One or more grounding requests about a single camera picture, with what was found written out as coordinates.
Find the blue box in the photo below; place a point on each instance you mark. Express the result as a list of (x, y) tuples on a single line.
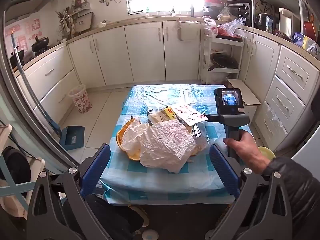
[(302, 41)]

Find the white door cabinets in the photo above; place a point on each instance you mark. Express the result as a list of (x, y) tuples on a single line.
[(142, 52)]

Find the person's right hand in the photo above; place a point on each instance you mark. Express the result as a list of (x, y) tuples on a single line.
[(246, 150)]

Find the floral wastebasket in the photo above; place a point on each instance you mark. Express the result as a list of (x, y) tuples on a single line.
[(80, 101)]

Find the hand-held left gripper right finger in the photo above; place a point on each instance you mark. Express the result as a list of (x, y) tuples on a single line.
[(223, 168)]

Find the orange pomelo peel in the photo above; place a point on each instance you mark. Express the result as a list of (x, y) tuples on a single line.
[(120, 136)]

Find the hanging beige towel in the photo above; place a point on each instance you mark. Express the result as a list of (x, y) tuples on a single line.
[(180, 31)]

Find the blue dustpan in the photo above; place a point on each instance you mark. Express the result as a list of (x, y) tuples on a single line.
[(72, 137)]

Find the person's right forearm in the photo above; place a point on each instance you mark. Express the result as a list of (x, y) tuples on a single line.
[(297, 187)]

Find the wall utensil rack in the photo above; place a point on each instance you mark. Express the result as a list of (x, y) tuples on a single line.
[(75, 17)]

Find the white storage rack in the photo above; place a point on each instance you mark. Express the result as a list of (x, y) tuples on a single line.
[(226, 41)]

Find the black wok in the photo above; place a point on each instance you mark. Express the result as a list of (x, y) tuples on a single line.
[(17, 57), (40, 43)]

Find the white red plastic bag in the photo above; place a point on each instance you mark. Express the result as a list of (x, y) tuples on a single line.
[(210, 27)]

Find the black frying pan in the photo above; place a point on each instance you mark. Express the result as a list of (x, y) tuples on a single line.
[(223, 61)]

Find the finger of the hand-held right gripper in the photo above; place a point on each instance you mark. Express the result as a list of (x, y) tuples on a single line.
[(211, 118)]

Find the yellow green bowl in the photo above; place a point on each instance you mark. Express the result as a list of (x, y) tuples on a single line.
[(267, 152)]

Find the person's leg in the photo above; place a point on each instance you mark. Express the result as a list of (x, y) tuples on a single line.
[(112, 215)]

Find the white printed packet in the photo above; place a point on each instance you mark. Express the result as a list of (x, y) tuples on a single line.
[(187, 113)]

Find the tied bag of bread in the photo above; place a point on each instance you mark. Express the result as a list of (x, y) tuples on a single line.
[(225, 15)]

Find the black toaster oven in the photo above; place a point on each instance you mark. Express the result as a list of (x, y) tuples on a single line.
[(240, 12)]

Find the blue checked plastic tablecloth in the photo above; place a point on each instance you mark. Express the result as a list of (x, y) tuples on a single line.
[(155, 187)]

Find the large white plastic bag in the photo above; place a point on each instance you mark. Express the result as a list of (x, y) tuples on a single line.
[(165, 145)]

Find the white chair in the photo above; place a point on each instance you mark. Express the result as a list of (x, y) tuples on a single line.
[(22, 175)]

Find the clear plastic bag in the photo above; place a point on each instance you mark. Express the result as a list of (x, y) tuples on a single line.
[(231, 26)]

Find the white cabinet with drawers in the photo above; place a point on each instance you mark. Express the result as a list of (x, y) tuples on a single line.
[(287, 85)]

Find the white electric kettle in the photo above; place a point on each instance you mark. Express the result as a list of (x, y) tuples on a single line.
[(285, 22)]

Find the white shelf unit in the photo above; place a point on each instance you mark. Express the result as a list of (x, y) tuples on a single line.
[(275, 0)]

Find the white tissue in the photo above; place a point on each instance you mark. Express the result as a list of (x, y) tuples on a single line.
[(132, 137)]

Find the grey sliding door frame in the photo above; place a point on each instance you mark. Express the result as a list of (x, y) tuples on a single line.
[(27, 110)]

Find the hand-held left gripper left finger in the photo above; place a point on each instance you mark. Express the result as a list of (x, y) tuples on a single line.
[(96, 165)]

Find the black kitchen appliance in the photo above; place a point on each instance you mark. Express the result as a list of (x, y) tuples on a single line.
[(262, 21)]

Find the yellow white snack packet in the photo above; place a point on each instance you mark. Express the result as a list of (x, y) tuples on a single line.
[(160, 116)]

